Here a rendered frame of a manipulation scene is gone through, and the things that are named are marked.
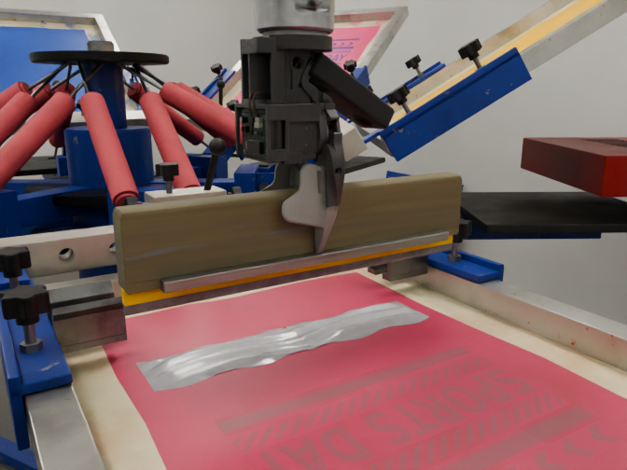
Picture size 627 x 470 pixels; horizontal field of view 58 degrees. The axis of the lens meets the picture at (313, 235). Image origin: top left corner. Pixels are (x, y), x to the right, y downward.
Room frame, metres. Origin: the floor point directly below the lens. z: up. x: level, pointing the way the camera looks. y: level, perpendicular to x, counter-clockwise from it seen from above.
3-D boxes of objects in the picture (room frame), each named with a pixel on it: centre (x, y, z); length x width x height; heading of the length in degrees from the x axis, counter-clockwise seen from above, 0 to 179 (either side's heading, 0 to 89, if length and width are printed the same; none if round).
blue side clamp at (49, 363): (0.57, 0.31, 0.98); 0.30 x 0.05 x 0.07; 32
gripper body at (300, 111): (0.58, 0.02, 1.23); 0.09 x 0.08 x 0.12; 121
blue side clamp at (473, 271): (0.86, -0.16, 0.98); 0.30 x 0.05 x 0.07; 32
